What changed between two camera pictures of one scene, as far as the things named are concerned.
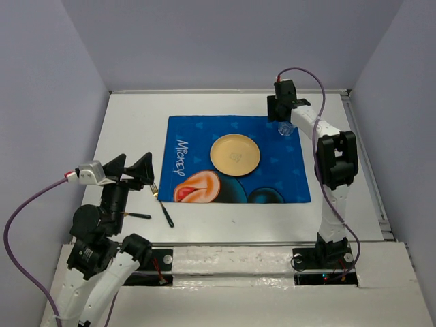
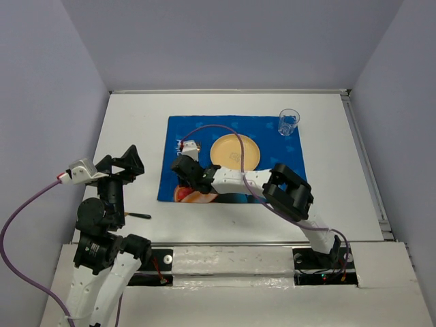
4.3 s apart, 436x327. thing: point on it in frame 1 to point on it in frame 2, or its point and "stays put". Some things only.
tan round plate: x=235 y=154 stays put
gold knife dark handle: x=145 y=216 stays put
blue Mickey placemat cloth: x=231 y=159 stays put
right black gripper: x=272 y=113 to x=193 y=161
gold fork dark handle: x=153 y=187 to x=199 y=146
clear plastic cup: x=285 y=128 stays put
